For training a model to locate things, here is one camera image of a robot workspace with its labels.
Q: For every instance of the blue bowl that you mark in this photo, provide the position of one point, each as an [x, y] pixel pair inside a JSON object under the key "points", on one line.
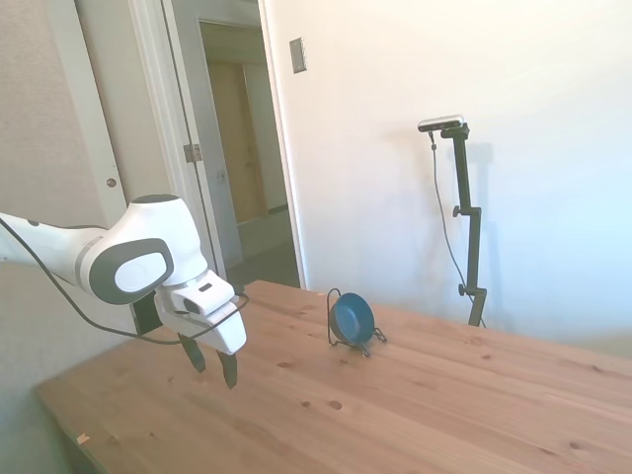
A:
{"points": [[351, 318]]}

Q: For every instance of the silver exterior camera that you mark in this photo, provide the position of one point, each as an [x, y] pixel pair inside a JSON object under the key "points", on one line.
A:
{"points": [[441, 123]]}

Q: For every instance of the black camera stand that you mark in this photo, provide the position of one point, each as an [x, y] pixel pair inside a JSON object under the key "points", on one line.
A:
{"points": [[472, 237]]}

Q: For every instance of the grey wall switch plate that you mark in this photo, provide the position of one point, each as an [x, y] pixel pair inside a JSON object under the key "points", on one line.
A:
{"points": [[298, 55]]}

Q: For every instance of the round brown door knob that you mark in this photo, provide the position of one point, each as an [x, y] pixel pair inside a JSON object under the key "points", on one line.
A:
{"points": [[111, 182]]}

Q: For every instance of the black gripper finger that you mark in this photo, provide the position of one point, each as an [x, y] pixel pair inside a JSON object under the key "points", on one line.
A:
{"points": [[229, 370], [195, 355]]}

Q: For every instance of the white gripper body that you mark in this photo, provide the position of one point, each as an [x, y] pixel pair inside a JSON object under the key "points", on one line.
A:
{"points": [[224, 333]]}

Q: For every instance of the metal door hinge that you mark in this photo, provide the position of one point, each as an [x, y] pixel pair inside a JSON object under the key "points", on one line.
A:
{"points": [[192, 152]]}

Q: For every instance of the white open door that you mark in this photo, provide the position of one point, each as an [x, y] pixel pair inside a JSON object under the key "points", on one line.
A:
{"points": [[197, 123]]}

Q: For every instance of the camera on black stand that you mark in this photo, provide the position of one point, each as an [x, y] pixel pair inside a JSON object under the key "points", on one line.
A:
{"points": [[443, 217]]}

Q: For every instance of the black box under arm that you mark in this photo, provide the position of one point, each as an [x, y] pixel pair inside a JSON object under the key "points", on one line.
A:
{"points": [[145, 316]]}

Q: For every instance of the wooden hallway door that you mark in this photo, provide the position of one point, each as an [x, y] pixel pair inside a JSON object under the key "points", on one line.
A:
{"points": [[232, 148]]}

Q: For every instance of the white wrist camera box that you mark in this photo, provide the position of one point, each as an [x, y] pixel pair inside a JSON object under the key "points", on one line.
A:
{"points": [[207, 296]]}

